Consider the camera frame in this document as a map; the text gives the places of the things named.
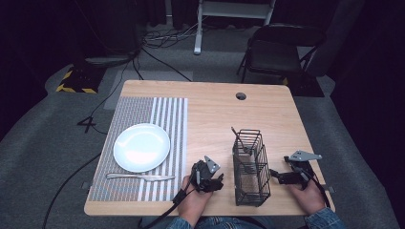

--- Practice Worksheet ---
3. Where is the grey striped placemat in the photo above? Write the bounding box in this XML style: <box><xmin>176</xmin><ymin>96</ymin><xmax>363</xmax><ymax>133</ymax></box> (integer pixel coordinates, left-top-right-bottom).
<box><xmin>88</xmin><ymin>96</ymin><xmax>189</xmax><ymax>202</ymax></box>

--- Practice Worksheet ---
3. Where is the black wire cutlery basket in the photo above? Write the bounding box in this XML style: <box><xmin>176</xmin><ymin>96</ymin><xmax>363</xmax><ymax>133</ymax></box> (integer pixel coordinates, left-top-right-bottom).
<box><xmin>231</xmin><ymin>128</ymin><xmax>272</xmax><ymax>207</ymax></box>

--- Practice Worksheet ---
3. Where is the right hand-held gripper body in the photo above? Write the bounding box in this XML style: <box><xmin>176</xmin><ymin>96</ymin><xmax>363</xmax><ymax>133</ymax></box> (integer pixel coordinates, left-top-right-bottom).
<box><xmin>284</xmin><ymin>150</ymin><xmax>323</xmax><ymax>189</ymax></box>

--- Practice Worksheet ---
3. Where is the white round plate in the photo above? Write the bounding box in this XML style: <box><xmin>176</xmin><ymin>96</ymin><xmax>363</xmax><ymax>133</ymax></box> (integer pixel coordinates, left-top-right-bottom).
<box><xmin>113</xmin><ymin>122</ymin><xmax>172</xmax><ymax>174</ymax></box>

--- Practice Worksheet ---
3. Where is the silver table knife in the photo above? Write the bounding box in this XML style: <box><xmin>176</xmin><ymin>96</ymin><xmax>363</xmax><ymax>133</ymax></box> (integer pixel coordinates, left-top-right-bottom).
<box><xmin>105</xmin><ymin>172</ymin><xmax>177</xmax><ymax>182</ymax></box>

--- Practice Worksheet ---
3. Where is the person's left hand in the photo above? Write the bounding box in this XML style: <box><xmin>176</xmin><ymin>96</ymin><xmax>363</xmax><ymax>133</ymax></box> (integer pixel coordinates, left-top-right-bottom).
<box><xmin>176</xmin><ymin>175</ymin><xmax>214</xmax><ymax>227</ymax></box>

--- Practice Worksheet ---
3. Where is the yellow-black striped floor base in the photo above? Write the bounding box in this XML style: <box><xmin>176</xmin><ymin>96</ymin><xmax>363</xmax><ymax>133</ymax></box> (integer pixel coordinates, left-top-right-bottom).
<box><xmin>55</xmin><ymin>64</ymin><xmax>107</xmax><ymax>94</ymax></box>

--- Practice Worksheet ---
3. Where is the long black floor cable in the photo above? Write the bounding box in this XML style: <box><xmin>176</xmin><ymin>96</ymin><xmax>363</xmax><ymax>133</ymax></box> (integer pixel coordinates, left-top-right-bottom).
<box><xmin>41</xmin><ymin>153</ymin><xmax>102</xmax><ymax>229</ymax></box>

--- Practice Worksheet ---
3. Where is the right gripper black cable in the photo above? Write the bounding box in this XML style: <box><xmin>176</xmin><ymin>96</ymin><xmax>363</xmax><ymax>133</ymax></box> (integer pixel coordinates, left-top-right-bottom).
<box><xmin>299</xmin><ymin>165</ymin><xmax>332</xmax><ymax>209</ymax></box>

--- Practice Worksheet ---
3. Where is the white metal stand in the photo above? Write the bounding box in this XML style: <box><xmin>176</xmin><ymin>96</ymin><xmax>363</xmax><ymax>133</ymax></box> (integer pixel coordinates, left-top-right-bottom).
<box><xmin>193</xmin><ymin>0</ymin><xmax>278</xmax><ymax>56</ymax></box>

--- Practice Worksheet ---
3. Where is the black folding chair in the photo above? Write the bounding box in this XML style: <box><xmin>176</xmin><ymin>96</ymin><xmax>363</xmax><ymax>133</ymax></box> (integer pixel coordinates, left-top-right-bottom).
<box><xmin>236</xmin><ymin>23</ymin><xmax>328</xmax><ymax>85</ymax></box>

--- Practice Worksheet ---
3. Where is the person's right hand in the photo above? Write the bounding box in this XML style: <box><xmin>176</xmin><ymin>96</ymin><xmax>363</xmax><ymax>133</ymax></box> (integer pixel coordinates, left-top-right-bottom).
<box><xmin>288</xmin><ymin>179</ymin><xmax>327</xmax><ymax>217</ymax></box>

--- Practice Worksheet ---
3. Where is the dark-handled utensil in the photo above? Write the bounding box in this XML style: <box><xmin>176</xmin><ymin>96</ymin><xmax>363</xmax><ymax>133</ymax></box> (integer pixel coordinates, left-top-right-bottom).
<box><xmin>230</xmin><ymin>126</ymin><xmax>248</xmax><ymax>153</ymax></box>

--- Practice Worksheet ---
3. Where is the bundle of floor cables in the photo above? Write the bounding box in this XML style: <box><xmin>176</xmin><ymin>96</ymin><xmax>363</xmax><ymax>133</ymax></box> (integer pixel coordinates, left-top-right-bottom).
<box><xmin>141</xmin><ymin>18</ymin><xmax>204</xmax><ymax>51</ymax></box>

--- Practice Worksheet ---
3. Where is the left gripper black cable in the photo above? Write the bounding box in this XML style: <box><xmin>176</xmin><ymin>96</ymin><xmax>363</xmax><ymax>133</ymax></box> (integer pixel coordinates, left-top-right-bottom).
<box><xmin>137</xmin><ymin>170</ymin><xmax>200</xmax><ymax>229</ymax></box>

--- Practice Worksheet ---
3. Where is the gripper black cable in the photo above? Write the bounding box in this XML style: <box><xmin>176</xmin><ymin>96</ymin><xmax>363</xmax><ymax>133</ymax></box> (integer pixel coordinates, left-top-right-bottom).
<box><xmin>299</xmin><ymin>165</ymin><xmax>332</xmax><ymax>209</ymax></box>
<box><xmin>137</xmin><ymin>170</ymin><xmax>200</xmax><ymax>229</ymax></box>

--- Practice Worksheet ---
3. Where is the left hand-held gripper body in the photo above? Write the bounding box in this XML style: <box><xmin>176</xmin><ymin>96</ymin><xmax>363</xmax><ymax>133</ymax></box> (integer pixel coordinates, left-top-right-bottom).
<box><xmin>190</xmin><ymin>155</ymin><xmax>224</xmax><ymax>194</ymax></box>

